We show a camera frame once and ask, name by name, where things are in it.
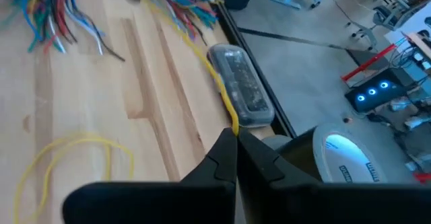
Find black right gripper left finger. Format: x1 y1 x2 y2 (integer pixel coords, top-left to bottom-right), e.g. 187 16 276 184
61 127 238 224

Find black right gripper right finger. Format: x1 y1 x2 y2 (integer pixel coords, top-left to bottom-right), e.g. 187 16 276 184
237 128 431 224

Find long yellow cord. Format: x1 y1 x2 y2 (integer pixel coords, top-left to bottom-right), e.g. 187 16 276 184
12 0 240 224

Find black tape roll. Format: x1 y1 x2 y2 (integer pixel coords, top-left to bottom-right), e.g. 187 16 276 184
277 122 388 184

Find black computer tower blue fans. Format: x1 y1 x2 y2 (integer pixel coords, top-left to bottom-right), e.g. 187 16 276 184
344 68 420 114

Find red metal bar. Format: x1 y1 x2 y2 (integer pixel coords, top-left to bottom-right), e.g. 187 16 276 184
341 42 399 83

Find bundle of coloured cords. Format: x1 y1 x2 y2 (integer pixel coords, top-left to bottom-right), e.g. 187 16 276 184
0 0 224 64

